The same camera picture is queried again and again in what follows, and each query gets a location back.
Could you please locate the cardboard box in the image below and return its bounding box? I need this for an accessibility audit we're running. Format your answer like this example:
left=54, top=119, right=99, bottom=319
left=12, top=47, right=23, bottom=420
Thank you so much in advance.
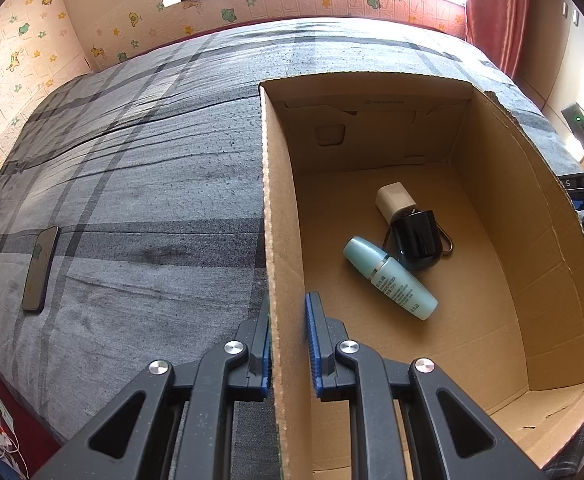
left=258, top=71, right=584, bottom=480

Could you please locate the teal cosmetic bottle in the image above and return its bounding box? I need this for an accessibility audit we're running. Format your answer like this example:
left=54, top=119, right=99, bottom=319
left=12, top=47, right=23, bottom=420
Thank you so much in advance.
left=343, top=236, right=439, bottom=322

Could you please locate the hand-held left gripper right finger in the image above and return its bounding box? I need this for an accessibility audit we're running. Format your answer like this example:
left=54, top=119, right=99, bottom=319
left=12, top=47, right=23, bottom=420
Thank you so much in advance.
left=305, top=291, right=548, bottom=480

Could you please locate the black and beige pouch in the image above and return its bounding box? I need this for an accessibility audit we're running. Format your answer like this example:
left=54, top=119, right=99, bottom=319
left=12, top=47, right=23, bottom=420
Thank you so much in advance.
left=382, top=210, right=455, bottom=272

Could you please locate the red curtain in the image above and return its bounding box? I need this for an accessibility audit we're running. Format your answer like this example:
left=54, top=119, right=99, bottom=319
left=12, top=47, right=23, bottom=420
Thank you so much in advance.
left=464, top=0, right=535, bottom=78

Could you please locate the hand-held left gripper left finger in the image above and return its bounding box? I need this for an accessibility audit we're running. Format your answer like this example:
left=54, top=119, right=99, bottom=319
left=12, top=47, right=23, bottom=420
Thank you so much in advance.
left=32, top=292, right=273, bottom=480

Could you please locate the black smartphone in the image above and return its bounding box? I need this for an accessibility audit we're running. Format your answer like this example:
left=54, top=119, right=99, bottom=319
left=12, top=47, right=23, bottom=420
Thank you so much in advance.
left=21, top=225, right=60, bottom=315

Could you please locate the grey plaid bed sheet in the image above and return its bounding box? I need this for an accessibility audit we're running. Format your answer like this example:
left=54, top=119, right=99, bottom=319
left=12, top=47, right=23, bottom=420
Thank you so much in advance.
left=0, top=17, right=584, bottom=480

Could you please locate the cream cube charger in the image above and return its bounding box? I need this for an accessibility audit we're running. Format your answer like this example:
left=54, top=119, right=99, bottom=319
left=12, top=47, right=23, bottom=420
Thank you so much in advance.
left=375, top=182, right=418, bottom=223

